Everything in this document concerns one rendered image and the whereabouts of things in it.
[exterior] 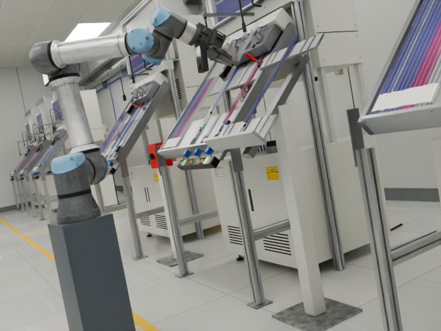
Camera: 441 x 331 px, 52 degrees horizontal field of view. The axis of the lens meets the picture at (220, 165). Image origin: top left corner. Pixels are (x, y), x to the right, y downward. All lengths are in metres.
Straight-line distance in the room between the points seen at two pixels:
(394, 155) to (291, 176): 2.16
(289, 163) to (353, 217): 0.81
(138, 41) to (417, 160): 2.62
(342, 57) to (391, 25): 1.31
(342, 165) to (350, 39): 0.66
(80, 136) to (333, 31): 1.38
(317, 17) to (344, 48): 0.22
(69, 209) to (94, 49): 0.55
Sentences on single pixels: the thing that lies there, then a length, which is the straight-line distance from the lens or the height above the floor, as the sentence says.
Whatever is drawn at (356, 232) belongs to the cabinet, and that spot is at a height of 0.14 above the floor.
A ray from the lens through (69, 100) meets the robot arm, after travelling 1.78.
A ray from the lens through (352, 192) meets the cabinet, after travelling 2.41.
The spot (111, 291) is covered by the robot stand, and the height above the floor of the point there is 0.29.
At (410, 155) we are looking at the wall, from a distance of 3.70.
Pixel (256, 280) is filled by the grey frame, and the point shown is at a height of 0.11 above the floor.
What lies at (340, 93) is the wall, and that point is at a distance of 4.06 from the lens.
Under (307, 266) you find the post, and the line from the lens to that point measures 1.78.
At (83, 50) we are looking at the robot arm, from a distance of 1.62.
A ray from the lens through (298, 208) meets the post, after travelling 1.72.
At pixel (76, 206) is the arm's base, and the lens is 1.62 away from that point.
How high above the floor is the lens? 0.75
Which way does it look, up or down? 4 degrees down
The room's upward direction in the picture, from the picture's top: 10 degrees counter-clockwise
